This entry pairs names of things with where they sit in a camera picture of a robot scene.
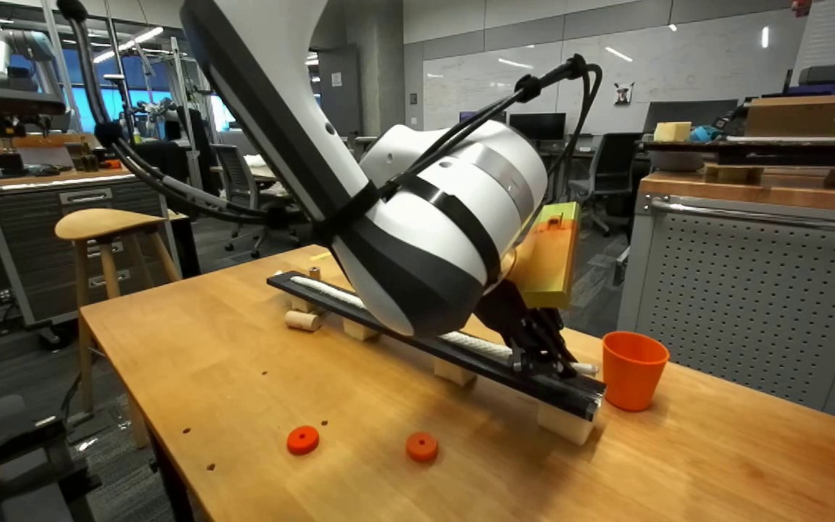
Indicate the orange plastic cup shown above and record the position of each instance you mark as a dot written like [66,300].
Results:
[634,372]

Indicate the small pale wooden block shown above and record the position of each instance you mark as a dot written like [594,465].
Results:
[360,330]
[458,372]

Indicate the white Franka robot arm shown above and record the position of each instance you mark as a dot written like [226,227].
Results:
[427,240]

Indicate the long black board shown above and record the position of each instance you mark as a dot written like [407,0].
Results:
[574,391]

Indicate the black office chair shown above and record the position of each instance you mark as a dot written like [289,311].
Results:
[617,175]

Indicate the wooden tray on cabinet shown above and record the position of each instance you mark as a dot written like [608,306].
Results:
[775,191]

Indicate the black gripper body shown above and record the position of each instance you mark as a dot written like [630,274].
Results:
[520,313]

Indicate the small poster on whiteboard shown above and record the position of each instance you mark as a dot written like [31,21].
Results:
[624,94]

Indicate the black computer monitor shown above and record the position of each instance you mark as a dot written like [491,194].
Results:
[537,126]

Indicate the wooden stool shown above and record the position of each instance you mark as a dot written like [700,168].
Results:
[115,220]

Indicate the wooden box on cabinet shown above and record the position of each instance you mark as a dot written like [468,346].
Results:
[804,116]

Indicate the wide dark grey monitor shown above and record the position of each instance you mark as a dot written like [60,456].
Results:
[688,116]

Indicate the pale foam block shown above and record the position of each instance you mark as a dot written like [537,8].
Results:
[674,130]

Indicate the grey perforated metal cabinet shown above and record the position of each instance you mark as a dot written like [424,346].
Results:
[756,300]

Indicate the small wooden cylinder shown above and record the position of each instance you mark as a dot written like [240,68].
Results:
[302,319]

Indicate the orange round disc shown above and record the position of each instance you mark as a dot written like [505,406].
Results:
[302,439]
[421,446]

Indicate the grey drawer cabinet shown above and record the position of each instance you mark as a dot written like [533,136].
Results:
[41,250]

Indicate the yellow green wrist camera mount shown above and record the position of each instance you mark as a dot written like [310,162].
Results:
[553,255]

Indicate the black wheeled stand base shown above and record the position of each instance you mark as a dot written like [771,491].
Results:
[50,453]

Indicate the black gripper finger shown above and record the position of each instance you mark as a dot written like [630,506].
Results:
[558,355]
[526,361]

